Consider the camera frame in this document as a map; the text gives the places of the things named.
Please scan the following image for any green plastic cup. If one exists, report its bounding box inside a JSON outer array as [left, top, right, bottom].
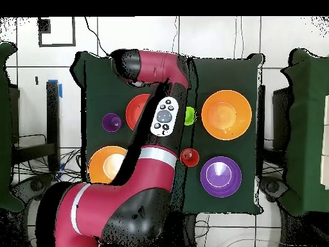
[[184, 106, 198, 126]]

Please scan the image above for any red plastic cup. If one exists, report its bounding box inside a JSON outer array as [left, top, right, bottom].
[[179, 148, 200, 168]]

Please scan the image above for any red plastic bowl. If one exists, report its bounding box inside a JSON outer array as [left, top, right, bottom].
[[125, 93, 151, 131]]

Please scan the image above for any purple plastic cup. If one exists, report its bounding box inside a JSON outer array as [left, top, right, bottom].
[[102, 113, 122, 133]]

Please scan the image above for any large orange plastic bowl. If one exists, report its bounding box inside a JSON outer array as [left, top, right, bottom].
[[87, 145, 129, 185], [200, 89, 253, 141]]

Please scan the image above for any purple plastic bowl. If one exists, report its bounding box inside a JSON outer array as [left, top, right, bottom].
[[200, 156, 243, 198]]

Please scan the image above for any dark green table cloth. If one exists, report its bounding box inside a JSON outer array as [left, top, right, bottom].
[[70, 50, 265, 215]]

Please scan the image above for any black office chair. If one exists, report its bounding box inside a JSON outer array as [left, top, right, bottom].
[[11, 174, 55, 206], [259, 176, 290, 204]]

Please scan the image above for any green cloth covered table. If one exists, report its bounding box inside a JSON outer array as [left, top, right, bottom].
[[278, 48, 329, 217], [0, 42, 24, 213]]

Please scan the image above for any black metal post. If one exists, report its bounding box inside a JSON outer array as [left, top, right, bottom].
[[256, 84, 266, 177]]

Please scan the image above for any tangle of cables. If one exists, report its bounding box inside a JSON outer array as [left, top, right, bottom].
[[11, 149, 83, 183]]

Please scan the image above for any black metal frame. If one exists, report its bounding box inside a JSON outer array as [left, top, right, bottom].
[[10, 80, 61, 173]]

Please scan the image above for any thin black cable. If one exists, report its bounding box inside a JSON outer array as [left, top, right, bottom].
[[84, 17, 110, 57]]

